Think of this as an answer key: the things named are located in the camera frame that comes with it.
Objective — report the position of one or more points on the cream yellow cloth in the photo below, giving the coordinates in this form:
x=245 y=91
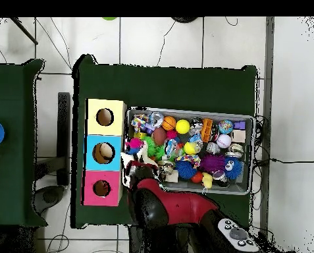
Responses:
x=142 y=154

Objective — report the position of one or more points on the yellow plush toy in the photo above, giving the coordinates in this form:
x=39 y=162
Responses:
x=206 y=180

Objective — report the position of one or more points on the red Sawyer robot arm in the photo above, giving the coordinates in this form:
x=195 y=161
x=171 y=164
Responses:
x=172 y=205

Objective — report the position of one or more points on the wooden box with three holes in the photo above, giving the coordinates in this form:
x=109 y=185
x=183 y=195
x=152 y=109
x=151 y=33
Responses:
x=105 y=137

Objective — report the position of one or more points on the clear mesh bin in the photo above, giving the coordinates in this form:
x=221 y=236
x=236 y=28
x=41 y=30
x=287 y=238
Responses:
x=220 y=113

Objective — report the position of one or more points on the brown toy football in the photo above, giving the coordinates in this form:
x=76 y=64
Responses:
x=159 y=136

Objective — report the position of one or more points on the bright orange mini basketball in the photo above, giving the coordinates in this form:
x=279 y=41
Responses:
x=169 y=123

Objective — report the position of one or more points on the pink spiky ball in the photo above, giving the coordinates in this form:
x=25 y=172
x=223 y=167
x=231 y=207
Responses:
x=135 y=143

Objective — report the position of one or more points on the yellow ball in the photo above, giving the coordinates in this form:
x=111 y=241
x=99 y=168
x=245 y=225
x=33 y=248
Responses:
x=182 y=126

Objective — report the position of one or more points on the plain blue spiky ball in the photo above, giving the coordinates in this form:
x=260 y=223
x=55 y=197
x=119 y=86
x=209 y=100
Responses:
x=185 y=169

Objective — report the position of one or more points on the purple spiky ball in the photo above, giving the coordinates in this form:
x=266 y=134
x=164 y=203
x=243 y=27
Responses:
x=212 y=163

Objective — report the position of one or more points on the white baseball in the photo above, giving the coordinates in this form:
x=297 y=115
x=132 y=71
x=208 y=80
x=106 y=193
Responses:
x=224 y=140

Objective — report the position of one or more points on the blue spiky ball with eyes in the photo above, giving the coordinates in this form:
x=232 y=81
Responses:
x=232 y=167

